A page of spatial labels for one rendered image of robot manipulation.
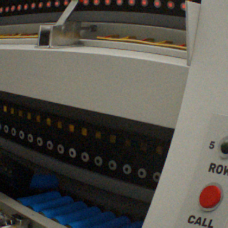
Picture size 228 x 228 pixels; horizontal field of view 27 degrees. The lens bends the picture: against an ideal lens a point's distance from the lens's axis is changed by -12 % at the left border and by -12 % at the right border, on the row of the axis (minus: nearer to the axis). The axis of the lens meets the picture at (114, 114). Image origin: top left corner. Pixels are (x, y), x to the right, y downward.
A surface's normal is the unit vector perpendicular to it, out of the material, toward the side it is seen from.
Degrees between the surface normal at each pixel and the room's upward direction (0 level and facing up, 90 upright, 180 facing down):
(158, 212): 90
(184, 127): 90
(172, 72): 111
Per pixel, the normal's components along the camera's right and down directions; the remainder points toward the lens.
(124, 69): -0.65, 0.11
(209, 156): -0.59, -0.24
